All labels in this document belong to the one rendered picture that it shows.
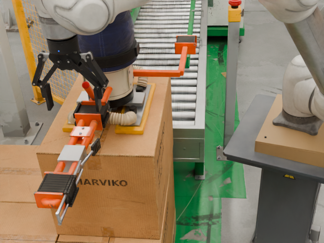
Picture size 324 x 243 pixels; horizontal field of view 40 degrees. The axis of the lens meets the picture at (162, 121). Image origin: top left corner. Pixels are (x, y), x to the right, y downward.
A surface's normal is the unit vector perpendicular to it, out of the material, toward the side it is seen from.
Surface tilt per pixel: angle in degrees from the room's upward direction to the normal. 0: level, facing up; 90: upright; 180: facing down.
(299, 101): 99
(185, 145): 90
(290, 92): 93
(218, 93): 0
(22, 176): 0
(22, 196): 0
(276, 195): 90
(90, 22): 89
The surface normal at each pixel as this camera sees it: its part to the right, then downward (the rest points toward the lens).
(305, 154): -0.43, 0.51
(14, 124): -0.09, 0.55
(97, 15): 0.36, 0.50
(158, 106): -0.04, -0.83
